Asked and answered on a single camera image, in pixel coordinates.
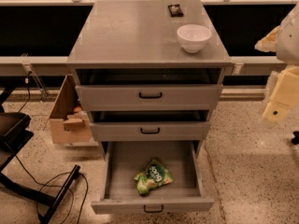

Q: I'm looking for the grey middle drawer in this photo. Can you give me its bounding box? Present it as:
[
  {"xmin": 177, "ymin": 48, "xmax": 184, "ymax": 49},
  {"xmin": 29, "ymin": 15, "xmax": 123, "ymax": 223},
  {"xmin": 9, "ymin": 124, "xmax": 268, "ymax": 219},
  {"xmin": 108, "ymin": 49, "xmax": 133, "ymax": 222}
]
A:
[{"xmin": 90, "ymin": 121, "xmax": 210, "ymax": 142}]

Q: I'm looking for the grey top drawer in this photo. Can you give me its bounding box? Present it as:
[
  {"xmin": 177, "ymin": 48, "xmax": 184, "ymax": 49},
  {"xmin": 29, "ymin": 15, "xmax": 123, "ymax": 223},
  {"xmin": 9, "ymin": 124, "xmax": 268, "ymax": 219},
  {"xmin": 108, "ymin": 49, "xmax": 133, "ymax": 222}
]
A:
[{"xmin": 76, "ymin": 85, "xmax": 222, "ymax": 111}]

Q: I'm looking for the black caster wheel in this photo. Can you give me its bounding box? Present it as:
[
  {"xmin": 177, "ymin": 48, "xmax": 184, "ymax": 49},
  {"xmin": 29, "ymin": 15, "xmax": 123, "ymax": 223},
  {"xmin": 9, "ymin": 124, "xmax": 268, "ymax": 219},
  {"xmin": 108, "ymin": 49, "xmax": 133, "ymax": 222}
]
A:
[{"xmin": 292, "ymin": 131, "xmax": 299, "ymax": 145}]

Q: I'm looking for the grey bottom drawer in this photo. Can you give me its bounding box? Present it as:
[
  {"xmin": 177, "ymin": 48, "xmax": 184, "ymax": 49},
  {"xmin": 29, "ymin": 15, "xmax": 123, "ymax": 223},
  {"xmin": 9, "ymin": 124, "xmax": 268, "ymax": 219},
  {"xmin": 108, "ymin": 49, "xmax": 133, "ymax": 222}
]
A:
[{"xmin": 92, "ymin": 141, "xmax": 213, "ymax": 214}]

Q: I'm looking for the brown cardboard box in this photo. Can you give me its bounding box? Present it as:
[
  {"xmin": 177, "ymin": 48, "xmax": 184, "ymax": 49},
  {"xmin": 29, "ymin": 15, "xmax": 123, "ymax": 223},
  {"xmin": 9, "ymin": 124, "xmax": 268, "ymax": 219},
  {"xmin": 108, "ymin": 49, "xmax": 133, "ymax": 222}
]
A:
[{"xmin": 50, "ymin": 75, "xmax": 92, "ymax": 144}]

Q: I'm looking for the small dark snack packet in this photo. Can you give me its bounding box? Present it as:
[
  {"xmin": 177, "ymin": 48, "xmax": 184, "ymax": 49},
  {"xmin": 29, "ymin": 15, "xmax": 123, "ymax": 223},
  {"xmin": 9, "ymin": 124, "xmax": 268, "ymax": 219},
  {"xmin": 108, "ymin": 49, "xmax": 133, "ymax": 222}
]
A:
[{"xmin": 168, "ymin": 5, "xmax": 184, "ymax": 17}]

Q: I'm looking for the grey drawer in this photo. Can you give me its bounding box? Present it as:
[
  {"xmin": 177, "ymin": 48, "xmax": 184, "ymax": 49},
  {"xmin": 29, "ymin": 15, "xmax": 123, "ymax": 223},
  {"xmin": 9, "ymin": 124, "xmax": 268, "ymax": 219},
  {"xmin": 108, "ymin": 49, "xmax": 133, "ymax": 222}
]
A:
[
  {"xmin": 92, "ymin": 141, "xmax": 213, "ymax": 214},
  {"xmin": 76, "ymin": 85, "xmax": 222, "ymax": 111},
  {"xmin": 90, "ymin": 121, "xmax": 210, "ymax": 142}
]

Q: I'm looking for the black chair base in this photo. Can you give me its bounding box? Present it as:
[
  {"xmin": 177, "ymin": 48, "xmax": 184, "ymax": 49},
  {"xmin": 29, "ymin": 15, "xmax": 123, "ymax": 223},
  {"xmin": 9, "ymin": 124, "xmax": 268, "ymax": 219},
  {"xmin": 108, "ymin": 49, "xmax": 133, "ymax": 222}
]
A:
[{"xmin": 0, "ymin": 91, "xmax": 86, "ymax": 224}]

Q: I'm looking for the grey drawer cabinet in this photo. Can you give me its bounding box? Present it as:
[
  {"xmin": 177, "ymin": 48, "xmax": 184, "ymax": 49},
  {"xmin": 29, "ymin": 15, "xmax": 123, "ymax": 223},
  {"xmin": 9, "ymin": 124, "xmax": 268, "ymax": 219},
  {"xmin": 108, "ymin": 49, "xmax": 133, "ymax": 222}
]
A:
[{"xmin": 67, "ymin": 0, "xmax": 231, "ymax": 147}]

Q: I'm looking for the green rice chip bag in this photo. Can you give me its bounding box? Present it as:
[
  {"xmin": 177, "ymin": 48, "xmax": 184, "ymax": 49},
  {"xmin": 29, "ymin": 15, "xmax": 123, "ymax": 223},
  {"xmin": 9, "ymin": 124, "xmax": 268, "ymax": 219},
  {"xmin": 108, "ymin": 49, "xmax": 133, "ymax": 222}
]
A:
[{"xmin": 135, "ymin": 160, "xmax": 174, "ymax": 196}]

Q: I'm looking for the white ceramic bowl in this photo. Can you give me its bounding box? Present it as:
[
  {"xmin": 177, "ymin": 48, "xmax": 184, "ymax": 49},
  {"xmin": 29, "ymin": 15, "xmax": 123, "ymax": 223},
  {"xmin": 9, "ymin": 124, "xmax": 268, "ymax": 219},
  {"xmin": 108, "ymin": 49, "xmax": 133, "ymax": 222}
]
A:
[{"xmin": 177, "ymin": 24, "xmax": 212, "ymax": 53}]

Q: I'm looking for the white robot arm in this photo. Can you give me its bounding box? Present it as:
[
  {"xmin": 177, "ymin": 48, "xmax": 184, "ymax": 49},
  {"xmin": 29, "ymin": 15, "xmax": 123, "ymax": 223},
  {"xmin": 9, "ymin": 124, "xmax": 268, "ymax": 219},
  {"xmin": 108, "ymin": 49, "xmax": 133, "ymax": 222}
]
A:
[{"xmin": 254, "ymin": 3, "xmax": 299, "ymax": 122}]

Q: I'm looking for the black floor cable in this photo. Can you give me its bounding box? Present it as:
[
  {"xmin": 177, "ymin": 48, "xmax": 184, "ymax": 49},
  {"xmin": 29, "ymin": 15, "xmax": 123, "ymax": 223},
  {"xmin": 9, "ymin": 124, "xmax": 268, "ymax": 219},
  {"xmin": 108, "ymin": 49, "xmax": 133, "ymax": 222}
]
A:
[{"xmin": 14, "ymin": 156, "xmax": 90, "ymax": 224}]

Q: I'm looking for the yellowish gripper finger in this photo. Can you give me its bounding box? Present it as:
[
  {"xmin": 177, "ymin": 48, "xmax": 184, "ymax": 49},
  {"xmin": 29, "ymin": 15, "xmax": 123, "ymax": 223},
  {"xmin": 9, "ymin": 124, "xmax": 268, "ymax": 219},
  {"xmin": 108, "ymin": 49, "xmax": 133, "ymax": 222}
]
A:
[
  {"xmin": 262, "ymin": 65, "xmax": 299, "ymax": 122},
  {"xmin": 254, "ymin": 26, "xmax": 279, "ymax": 52}
]

